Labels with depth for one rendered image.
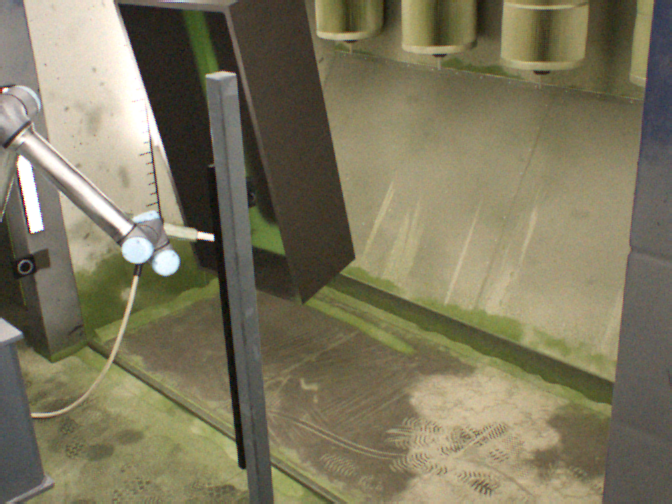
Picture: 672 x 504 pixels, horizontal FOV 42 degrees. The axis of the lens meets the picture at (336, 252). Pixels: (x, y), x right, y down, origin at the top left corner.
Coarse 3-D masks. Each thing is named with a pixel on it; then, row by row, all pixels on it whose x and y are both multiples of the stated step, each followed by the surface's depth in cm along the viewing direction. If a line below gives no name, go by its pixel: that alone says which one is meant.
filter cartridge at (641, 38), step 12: (648, 0) 302; (648, 12) 303; (636, 24) 312; (648, 24) 304; (636, 36) 312; (648, 36) 305; (636, 48) 313; (648, 48) 307; (636, 60) 314; (636, 72) 315; (636, 84) 315
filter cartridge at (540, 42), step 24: (504, 0) 347; (528, 0) 333; (552, 0) 330; (576, 0) 332; (504, 24) 347; (528, 24) 337; (552, 24) 334; (576, 24) 335; (504, 48) 350; (528, 48) 340; (552, 48) 337; (576, 48) 340
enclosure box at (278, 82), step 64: (128, 0) 309; (192, 0) 290; (256, 0) 287; (192, 64) 350; (256, 64) 293; (192, 128) 357; (256, 128) 302; (320, 128) 327; (192, 192) 365; (256, 192) 382; (320, 192) 335; (256, 256) 378; (320, 256) 344
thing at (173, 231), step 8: (128, 216) 322; (168, 224) 328; (168, 232) 327; (176, 232) 328; (184, 232) 329; (192, 232) 330; (200, 232) 334; (192, 240) 331; (136, 264) 327; (136, 272) 327
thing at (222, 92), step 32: (224, 96) 185; (224, 128) 188; (224, 160) 191; (224, 192) 195; (224, 224) 199; (224, 256) 203; (256, 320) 210; (256, 352) 213; (256, 384) 216; (256, 416) 219; (256, 448) 222; (256, 480) 226
